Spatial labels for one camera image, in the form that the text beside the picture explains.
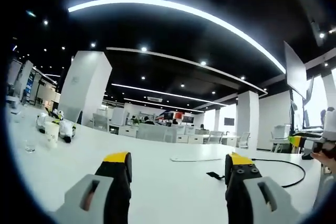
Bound person's right hand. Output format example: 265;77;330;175
311;150;336;175

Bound white paper cup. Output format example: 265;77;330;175
45;121;60;149

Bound black Velcro strap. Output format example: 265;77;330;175
206;172;226;182

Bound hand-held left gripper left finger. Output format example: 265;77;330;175
54;151;133;224

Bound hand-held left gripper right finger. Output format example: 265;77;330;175
225;152;307;224

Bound long ceiling light strip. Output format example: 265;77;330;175
67;0;287;74

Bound white desk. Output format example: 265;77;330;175
5;103;326;224

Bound grey computer monitor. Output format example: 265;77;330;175
283;40;308;99

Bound clear drinking glass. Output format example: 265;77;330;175
25;136;37;154

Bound white flat pad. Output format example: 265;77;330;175
170;155;224;163

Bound spare white gripper device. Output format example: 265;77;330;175
36;112;48;133
58;118;77;144

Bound white desk partition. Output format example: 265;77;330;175
136;123;177;144

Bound black charging cable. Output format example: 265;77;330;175
251;158;307;188

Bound white office chair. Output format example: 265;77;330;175
207;130;224;145
237;132;251;149
270;124;292;154

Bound white standing board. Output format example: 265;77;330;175
6;59;34;104

